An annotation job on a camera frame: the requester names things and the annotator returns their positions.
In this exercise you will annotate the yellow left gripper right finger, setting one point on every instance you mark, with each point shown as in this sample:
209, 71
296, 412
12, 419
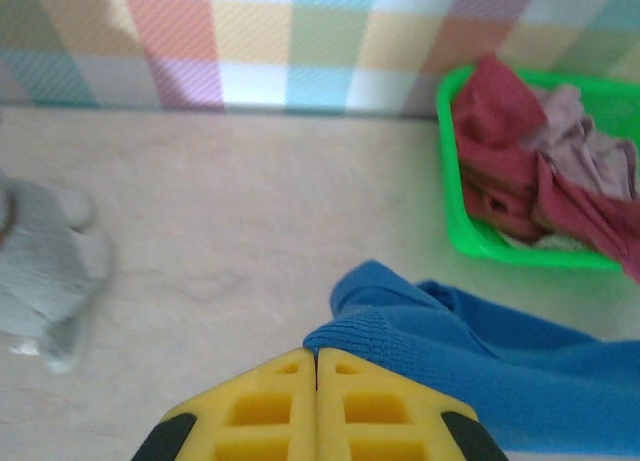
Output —
330, 406

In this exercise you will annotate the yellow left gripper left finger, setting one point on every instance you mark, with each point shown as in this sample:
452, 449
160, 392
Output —
300, 406

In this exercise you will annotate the blue tank top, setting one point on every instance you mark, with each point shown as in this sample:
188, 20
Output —
500, 371

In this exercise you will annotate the red tank top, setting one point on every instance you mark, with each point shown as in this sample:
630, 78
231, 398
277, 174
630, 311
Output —
490, 116

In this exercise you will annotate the mauve pink tank top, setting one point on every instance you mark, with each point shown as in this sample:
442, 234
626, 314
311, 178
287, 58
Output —
585, 151

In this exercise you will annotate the grey plush animal toy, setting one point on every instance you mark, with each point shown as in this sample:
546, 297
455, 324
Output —
40, 261

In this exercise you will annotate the green plastic basket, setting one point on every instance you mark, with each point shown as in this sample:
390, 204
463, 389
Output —
446, 131

